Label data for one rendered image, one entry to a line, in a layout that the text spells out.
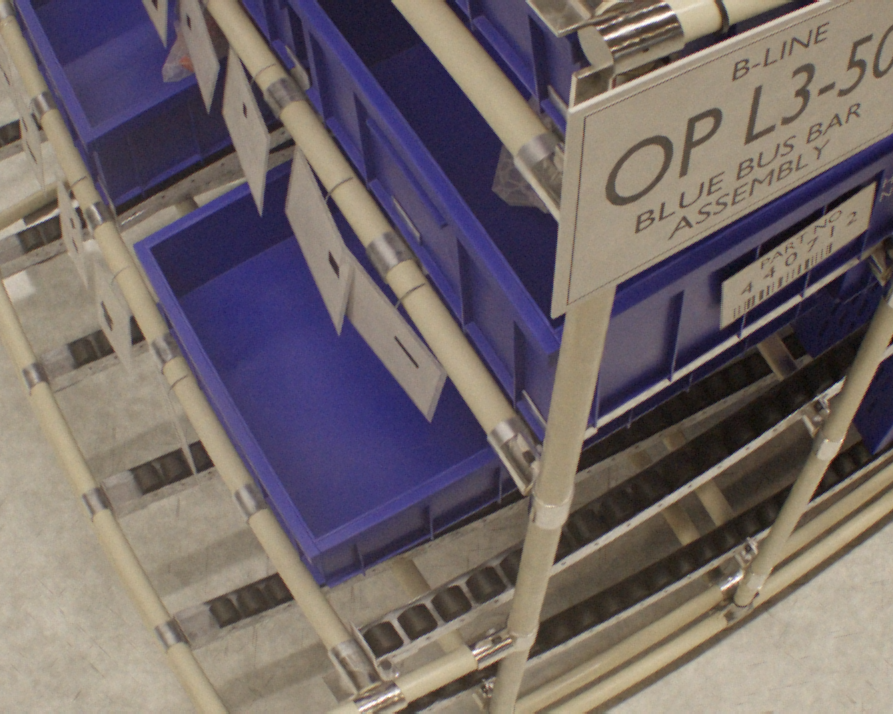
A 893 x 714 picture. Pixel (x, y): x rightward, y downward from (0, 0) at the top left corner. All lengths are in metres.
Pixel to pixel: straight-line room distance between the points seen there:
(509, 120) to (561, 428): 0.26
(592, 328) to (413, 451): 0.64
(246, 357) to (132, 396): 0.83
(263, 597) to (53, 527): 0.62
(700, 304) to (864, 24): 0.42
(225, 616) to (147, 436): 0.65
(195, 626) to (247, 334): 0.38
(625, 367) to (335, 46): 0.33
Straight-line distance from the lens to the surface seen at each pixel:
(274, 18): 1.53
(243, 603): 1.98
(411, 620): 1.66
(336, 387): 1.75
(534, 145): 1.04
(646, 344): 1.31
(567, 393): 1.18
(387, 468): 1.71
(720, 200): 1.04
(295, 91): 1.54
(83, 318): 2.67
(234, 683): 2.41
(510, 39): 1.04
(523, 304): 1.20
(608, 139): 0.89
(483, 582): 1.67
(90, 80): 1.99
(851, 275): 1.79
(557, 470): 1.29
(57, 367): 2.14
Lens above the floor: 2.31
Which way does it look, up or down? 63 degrees down
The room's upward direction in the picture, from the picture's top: 1 degrees clockwise
